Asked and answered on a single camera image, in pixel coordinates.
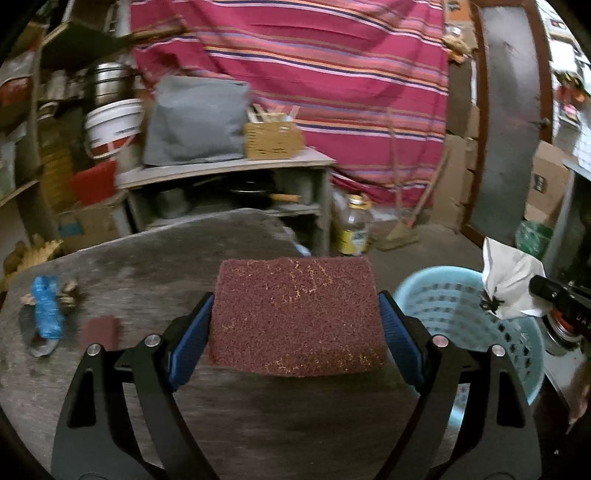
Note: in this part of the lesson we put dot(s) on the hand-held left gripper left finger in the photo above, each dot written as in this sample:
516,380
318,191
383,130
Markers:
189,344

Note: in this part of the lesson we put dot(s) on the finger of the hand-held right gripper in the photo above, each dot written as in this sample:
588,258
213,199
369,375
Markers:
547,290

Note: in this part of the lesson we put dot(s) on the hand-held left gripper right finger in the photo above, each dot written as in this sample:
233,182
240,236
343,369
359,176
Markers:
401,344

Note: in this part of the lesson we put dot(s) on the white paper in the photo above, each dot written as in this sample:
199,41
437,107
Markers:
510,277

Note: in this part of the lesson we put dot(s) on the light blue plastic basket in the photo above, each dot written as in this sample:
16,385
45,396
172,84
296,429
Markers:
455,309

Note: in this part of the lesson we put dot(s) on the small maroon pad piece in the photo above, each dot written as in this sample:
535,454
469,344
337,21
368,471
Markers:
101,331

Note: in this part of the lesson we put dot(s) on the maroon scouring pad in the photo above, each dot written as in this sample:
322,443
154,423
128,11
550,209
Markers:
298,318

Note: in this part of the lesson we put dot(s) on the blue plastic bag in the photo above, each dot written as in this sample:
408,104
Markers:
47,309

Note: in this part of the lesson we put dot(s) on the green plastic bag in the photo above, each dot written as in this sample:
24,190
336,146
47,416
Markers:
533,240

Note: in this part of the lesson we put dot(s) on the brown cardboard box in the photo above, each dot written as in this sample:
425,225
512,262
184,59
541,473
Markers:
547,182

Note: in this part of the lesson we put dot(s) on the broom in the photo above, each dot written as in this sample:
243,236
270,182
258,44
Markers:
401,235

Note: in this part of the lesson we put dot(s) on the small oil bottle yellow label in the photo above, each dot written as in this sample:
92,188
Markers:
355,228

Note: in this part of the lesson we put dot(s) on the brown scraps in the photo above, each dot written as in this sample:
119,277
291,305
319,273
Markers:
69,293

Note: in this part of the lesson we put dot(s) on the cardboard box blue label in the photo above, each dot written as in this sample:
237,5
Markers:
87,224

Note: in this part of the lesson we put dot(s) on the low grey cabinet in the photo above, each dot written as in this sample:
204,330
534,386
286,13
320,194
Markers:
231,184

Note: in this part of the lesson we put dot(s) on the stack of cardboard boxes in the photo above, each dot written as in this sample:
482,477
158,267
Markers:
457,152

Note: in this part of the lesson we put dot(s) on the egg carton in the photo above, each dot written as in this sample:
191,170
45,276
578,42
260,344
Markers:
39,254

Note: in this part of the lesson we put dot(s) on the red plastic basket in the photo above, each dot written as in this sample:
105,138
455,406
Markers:
94,182

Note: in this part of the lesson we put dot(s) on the small woven basket with sticks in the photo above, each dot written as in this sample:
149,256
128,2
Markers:
272,141

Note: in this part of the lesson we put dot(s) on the grey cushion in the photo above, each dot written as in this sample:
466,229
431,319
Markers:
196,122

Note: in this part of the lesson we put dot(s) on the large yellow oil bottle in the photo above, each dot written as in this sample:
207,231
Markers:
57,161

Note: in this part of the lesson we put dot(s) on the white plastic bucket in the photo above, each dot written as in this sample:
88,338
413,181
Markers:
115,129

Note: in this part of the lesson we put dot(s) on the bundle of wooden sticks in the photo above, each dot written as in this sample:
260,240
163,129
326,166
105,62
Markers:
272,113

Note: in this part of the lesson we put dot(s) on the steel pot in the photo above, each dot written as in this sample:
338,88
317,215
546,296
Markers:
111,85

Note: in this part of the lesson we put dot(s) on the wooden shelf unit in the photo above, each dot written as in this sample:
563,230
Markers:
23,115

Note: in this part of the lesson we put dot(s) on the red striped cloth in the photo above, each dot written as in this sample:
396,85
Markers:
300,69

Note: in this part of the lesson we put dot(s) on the grey door brown frame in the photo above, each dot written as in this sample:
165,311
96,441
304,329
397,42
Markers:
508,115

